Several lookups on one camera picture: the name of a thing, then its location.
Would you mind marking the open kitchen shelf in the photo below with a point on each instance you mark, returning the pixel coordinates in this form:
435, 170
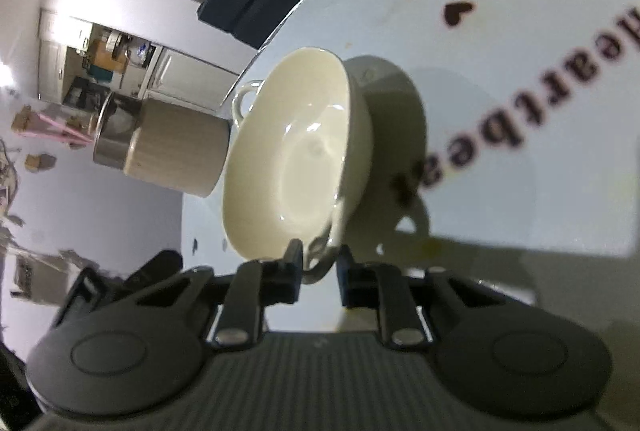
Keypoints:
105, 61

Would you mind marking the wooden wall ornament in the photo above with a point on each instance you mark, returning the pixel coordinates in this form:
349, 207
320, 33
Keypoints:
7, 181

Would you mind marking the white kitchen cabinet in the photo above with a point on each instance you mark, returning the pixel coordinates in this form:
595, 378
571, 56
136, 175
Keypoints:
185, 78

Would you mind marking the stacked steel bowls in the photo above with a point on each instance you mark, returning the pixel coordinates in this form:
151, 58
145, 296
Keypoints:
112, 146

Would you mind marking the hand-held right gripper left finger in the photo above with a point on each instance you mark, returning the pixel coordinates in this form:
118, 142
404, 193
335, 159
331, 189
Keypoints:
295, 272

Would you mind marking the pink wall decoration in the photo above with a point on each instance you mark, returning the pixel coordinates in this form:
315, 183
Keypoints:
55, 127

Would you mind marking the beige ribbed container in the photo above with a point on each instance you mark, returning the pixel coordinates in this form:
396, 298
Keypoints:
175, 146

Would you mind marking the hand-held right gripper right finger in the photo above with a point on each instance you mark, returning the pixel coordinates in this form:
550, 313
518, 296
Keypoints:
343, 277

